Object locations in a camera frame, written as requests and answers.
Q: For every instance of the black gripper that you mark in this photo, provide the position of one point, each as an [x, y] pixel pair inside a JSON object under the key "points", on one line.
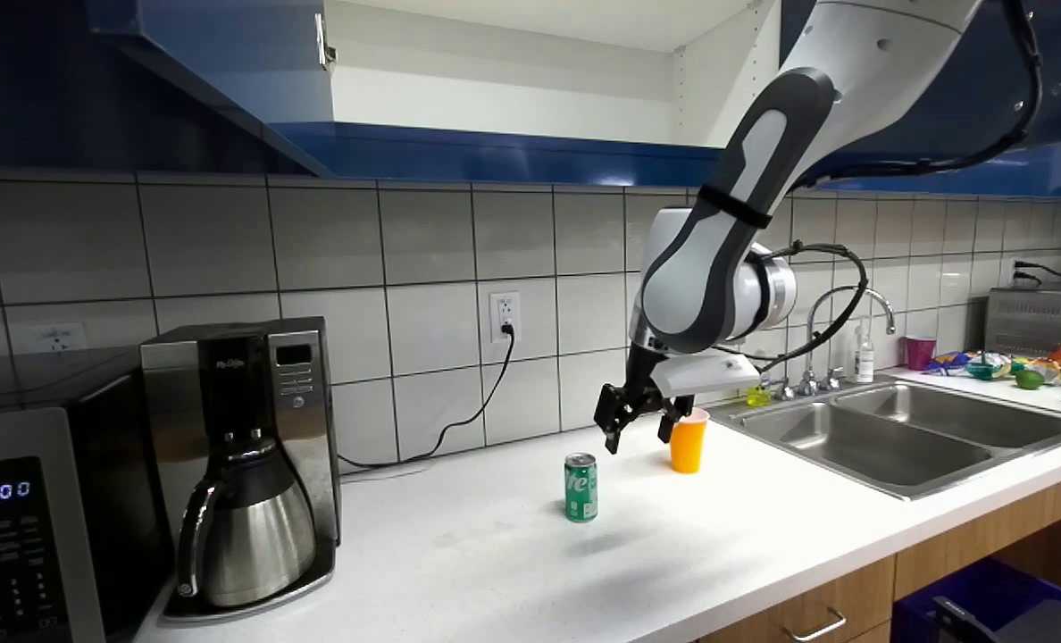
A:
{"points": [[649, 378]]}

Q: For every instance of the green soda can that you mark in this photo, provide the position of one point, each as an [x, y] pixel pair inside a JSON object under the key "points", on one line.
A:
{"points": [[578, 488]]}

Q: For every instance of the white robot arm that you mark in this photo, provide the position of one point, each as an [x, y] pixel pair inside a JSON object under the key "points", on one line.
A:
{"points": [[781, 156]]}

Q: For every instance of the blue upper cabinet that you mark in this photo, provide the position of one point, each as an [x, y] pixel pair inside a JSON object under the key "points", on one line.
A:
{"points": [[432, 156]]}

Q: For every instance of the wooden base cabinet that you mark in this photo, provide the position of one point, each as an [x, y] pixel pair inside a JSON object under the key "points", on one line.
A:
{"points": [[957, 549]]}

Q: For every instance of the silver cabinet hinge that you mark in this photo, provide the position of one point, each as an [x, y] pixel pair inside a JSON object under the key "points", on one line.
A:
{"points": [[322, 37]]}

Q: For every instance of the orange plastic cup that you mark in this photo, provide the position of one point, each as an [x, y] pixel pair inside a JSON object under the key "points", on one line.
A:
{"points": [[687, 449]]}

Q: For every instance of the yellow green dish bottle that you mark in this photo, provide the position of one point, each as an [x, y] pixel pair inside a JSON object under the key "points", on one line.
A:
{"points": [[755, 396]]}

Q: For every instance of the clear soap bottle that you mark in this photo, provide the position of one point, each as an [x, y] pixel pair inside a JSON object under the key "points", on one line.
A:
{"points": [[866, 360]]}

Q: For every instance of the stainless steel sink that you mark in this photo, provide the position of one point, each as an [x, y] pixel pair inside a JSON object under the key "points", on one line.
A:
{"points": [[896, 440]]}

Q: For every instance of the chrome curved faucet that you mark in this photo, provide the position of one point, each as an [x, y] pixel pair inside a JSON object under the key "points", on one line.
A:
{"points": [[882, 305]]}

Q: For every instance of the purple cup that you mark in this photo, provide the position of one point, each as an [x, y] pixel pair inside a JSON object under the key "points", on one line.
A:
{"points": [[915, 353]]}

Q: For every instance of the steel black coffee maker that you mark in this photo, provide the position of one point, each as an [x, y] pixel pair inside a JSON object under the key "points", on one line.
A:
{"points": [[296, 404]]}

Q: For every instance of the colourful dish clutter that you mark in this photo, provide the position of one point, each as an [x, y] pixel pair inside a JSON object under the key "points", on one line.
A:
{"points": [[1005, 366]]}

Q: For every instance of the blue plastic bin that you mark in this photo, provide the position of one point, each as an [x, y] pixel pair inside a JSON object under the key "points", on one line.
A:
{"points": [[978, 591]]}

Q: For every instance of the steel countertop appliance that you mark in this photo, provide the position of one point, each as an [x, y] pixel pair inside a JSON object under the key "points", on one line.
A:
{"points": [[1034, 319]]}

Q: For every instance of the steel coffee carafe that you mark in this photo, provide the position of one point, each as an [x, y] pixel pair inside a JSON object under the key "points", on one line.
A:
{"points": [[248, 524]]}

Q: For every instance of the black steel microwave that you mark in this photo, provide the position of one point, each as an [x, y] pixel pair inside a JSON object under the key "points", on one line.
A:
{"points": [[29, 511]]}

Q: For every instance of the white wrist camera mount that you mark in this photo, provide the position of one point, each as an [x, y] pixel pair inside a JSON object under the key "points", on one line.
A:
{"points": [[708, 378]]}

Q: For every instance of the white wall outlet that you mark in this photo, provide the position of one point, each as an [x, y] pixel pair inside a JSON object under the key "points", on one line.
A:
{"points": [[506, 311], [60, 340]]}

